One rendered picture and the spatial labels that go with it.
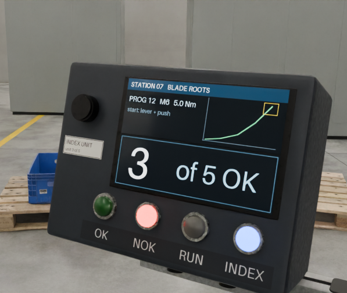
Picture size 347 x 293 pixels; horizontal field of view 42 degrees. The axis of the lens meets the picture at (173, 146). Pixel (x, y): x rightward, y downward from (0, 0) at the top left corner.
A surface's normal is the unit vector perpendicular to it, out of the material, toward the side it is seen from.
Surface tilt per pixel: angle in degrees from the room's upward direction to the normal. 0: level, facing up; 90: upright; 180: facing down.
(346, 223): 93
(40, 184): 90
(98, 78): 75
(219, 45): 90
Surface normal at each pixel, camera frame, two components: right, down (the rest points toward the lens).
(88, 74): -0.44, -0.07
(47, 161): 0.17, 0.22
